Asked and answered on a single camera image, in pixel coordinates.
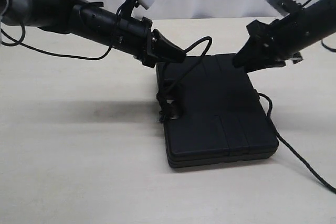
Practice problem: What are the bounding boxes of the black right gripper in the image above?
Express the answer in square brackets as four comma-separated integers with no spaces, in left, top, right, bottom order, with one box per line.
[232,14,305,73]

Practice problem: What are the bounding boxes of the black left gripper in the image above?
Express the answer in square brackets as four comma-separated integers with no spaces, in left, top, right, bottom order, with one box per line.
[112,17,186,67]

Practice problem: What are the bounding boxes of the black cord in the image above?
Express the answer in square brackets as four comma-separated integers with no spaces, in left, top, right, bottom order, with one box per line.
[156,36,336,193]

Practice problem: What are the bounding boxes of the black plastic case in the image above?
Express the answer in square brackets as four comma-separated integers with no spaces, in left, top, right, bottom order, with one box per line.
[156,54,279,168]

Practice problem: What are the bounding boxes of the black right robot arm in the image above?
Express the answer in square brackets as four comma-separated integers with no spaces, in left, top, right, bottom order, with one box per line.
[232,0,335,72]

